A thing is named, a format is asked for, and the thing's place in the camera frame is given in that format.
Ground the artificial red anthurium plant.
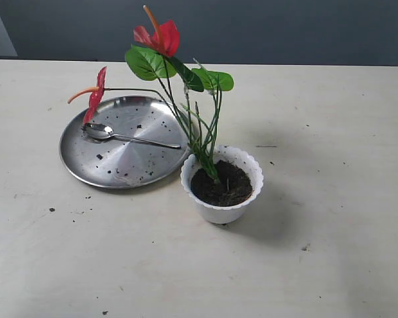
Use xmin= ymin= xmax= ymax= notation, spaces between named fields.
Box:
xmin=67 ymin=5 xmax=235 ymax=185

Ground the steel spoon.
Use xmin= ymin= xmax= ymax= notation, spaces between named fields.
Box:
xmin=84 ymin=123 xmax=181 ymax=149

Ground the white scalloped plastic pot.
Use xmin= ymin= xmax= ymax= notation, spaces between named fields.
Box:
xmin=180 ymin=145 xmax=263 ymax=224

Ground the dark soil in pot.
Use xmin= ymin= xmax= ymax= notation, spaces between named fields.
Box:
xmin=190 ymin=160 xmax=253 ymax=207

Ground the round steel plate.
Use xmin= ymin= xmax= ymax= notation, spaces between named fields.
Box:
xmin=60 ymin=95 xmax=190 ymax=189

